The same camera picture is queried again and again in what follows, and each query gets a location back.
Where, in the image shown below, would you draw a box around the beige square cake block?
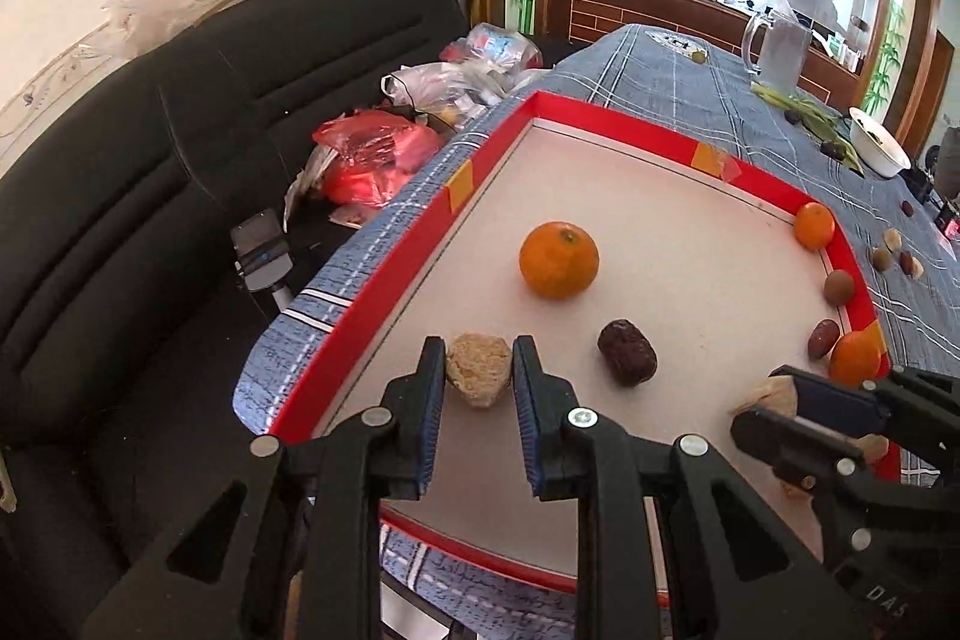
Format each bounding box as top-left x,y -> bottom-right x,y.
729,375 -> 890,464

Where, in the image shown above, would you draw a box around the beige round cake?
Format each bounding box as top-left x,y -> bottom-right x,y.
446,333 -> 511,409

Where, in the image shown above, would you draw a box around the glossy red jujube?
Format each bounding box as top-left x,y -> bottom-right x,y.
807,319 -> 841,360

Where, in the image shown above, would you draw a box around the brown round longan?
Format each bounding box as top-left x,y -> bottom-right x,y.
823,269 -> 856,308

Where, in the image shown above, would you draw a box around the wrinkled dark red date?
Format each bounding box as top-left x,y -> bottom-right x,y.
597,319 -> 659,386

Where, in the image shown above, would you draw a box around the large orange mandarin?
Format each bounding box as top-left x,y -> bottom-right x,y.
793,202 -> 836,253

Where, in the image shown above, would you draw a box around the small orange kumquat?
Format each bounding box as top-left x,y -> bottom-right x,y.
517,221 -> 601,301

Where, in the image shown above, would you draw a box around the red shallow box tray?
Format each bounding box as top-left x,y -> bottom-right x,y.
270,92 -> 859,548

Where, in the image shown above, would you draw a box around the red jujube between cakes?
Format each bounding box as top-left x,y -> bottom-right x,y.
898,252 -> 914,276

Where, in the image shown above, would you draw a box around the beige cake left of jujube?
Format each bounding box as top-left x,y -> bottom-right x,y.
882,227 -> 903,253

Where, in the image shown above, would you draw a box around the blue plaid tablecloth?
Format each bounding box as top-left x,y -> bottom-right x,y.
233,25 -> 958,638

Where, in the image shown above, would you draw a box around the red plastic bag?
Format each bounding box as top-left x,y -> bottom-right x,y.
313,109 -> 444,209

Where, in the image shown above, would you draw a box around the white bowl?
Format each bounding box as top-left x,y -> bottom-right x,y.
850,107 -> 911,179

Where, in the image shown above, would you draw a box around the green leafy vegetables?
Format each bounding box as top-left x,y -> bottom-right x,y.
750,81 -> 864,175

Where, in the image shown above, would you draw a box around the black sofa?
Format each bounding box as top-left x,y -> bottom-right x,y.
2,0 -> 467,638

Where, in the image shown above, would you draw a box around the glass beer mug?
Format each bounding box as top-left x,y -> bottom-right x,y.
740,8 -> 812,96

